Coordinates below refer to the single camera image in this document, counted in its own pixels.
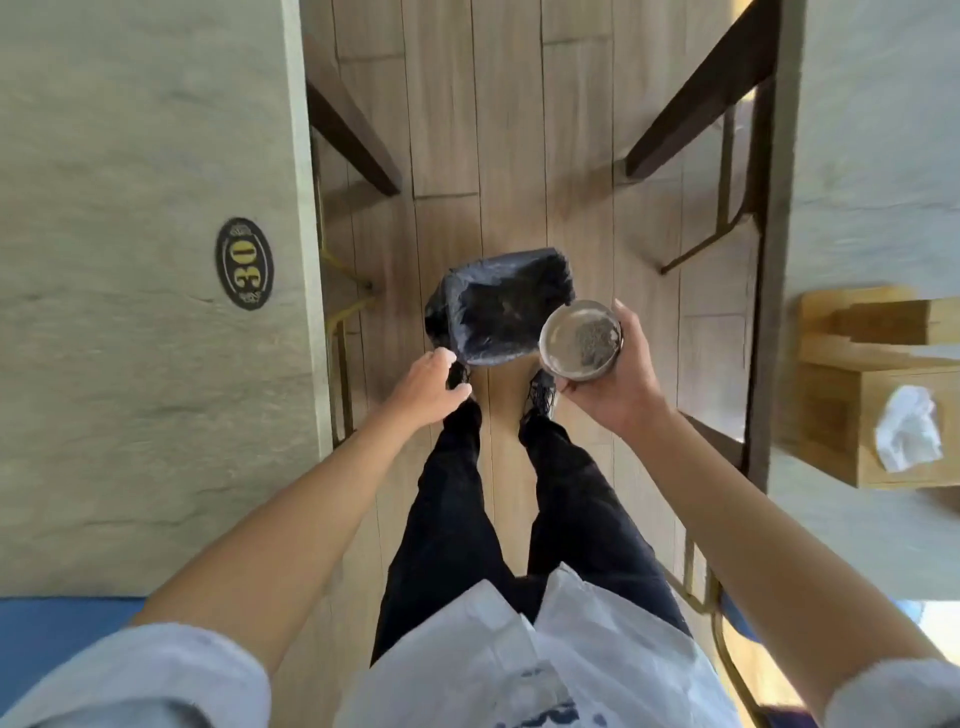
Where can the person's right hand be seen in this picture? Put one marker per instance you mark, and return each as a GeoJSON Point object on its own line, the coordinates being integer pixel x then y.
{"type": "Point", "coordinates": [626, 390]}

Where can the person's left hand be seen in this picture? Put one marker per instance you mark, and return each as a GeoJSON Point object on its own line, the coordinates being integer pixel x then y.
{"type": "Point", "coordinates": [424, 390]}

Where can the person's left thumb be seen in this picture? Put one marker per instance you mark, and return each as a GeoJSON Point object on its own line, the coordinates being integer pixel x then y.
{"type": "Point", "coordinates": [459, 391]}

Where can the person's right thumb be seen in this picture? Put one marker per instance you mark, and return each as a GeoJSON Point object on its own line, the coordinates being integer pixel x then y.
{"type": "Point", "coordinates": [577, 385]}

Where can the round metal ashtray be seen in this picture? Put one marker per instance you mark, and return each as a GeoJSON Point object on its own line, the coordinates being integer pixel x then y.
{"type": "Point", "coordinates": [579, 341]}

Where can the black bin with black bag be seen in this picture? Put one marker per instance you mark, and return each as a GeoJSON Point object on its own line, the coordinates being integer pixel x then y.
{"type": "Point", "coordinates": [499, 307]}

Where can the person's left forearm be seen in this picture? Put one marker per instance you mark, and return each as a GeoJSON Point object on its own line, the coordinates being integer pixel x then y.
{"type": "Point", "coordinates": [300, 532]}

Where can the person's right forearm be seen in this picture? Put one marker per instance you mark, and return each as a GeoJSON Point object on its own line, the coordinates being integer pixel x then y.
{"type": "Point", "coordinates": [765, 555]}

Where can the black shoe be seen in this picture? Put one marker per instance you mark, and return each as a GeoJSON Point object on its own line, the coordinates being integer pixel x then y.
{"type": "Point", "coordinates": [457, 376]}
{"type": "Point", "coordinates": [540, 394]}

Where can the gold metal table leg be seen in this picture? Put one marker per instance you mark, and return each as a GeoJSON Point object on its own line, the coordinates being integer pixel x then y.
{"type": "Point", "coordinates": [724, 187]}
{"type": "Point", "coordinates": [339, 322]}

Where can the black trousers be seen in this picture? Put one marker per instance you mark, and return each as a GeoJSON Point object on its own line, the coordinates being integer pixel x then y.
{"type": "Point", "coordinates": [442, 540]}

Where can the oval black table number plate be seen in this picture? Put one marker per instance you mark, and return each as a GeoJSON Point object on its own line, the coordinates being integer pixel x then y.
{"type": "Point", "coordinates": [244, 264]}

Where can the wooden tissue box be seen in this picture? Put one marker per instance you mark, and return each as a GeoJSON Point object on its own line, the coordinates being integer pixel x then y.
{"type": "Point", "coordinates": [832, 420]}

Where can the white shirt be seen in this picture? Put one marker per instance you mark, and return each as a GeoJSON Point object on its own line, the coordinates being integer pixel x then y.
{"type": "Point", "coordinates": [600, 660]}

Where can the dark wooden table beam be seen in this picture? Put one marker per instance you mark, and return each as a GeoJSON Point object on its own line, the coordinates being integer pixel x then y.
{"type": "Point", "coordinates": [705, 86]}
{"type": "Point", "coordinates": [349, 124]}

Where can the wooden tray holder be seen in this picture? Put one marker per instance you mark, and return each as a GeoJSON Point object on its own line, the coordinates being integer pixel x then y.
{"type": "Point", "coordinates": [870, 315]}

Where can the white tissue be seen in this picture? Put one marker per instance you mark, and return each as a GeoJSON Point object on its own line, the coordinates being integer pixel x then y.
{"type": "Point", "coordinates": [907, 431]}

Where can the blue chair seat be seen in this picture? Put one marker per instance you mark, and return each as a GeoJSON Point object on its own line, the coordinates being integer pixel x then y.
{"type": "Point", "coordinates": [60, 637]}

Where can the gold metal chair frame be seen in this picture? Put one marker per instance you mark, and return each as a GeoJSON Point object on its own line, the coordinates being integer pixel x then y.
{"type": "Point", "coordinates": [720, 645]}

